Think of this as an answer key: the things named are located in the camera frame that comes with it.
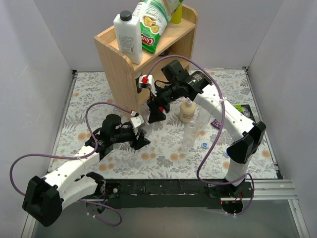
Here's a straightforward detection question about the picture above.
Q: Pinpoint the clear plastic bottle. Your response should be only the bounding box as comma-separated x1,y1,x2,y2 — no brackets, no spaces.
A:
140,104,159,138
196,107,211,130
182,121,198,149

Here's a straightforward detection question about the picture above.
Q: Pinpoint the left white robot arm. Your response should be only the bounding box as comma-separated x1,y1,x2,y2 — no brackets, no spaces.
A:
22,114,150,227

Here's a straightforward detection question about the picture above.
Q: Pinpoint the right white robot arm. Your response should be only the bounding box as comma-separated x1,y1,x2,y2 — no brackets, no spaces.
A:
147,59,266,197

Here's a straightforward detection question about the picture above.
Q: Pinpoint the beige lotion bottle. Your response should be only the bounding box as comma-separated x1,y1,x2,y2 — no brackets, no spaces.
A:
179,98,196,123

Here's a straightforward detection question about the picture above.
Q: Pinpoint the dark bottle in shelf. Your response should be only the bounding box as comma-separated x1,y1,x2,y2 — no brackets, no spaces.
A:
135,70,142,94

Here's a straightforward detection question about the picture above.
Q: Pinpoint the clear plastic bottle front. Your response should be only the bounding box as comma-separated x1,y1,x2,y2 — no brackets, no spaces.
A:
182,121,198,149

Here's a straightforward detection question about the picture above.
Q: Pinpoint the yellow bottle on shelf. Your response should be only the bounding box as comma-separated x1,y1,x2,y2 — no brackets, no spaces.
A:
171,3,183,24

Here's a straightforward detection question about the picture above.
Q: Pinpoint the white bottle black cap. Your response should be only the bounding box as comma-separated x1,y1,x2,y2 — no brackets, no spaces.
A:
113,10,143,64

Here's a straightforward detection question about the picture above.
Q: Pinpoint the floral table mat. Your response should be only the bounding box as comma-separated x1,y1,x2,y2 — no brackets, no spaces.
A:
48,69,279,179

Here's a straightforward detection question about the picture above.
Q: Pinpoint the wooden shelf unit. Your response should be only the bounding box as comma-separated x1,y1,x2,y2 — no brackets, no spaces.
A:
94,5,198,112

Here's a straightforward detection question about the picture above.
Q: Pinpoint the purple candy bar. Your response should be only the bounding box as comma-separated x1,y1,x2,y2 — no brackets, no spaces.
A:
211,119,222,129

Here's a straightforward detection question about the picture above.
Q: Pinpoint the black base bar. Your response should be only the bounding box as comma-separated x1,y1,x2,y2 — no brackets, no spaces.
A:
76,178,255,210

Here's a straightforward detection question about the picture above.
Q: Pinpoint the black green box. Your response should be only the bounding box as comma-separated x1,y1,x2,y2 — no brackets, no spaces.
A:
234,104,255,121

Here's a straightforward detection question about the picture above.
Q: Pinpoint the green chips bag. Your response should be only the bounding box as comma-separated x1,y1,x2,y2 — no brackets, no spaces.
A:
132,0,182,53

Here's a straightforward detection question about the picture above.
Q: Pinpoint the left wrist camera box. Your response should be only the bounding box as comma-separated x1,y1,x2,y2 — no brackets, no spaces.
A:
130,115,147,134

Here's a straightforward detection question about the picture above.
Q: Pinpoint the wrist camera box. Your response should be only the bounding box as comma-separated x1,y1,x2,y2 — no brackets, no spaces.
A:
139,75,157,97
130,115,147,134

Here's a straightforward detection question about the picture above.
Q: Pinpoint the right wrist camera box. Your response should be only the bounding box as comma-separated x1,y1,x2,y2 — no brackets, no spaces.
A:
139,75,157,97

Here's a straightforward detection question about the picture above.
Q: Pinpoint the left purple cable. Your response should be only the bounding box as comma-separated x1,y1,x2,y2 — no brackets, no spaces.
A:
9,102,138,196

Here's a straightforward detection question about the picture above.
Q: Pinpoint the purple cable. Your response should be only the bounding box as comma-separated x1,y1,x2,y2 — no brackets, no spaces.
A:
147,55,255,215
9,102,138,196

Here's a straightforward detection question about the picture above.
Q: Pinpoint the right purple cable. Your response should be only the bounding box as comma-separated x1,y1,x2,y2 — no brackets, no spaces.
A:
147,55,255,215

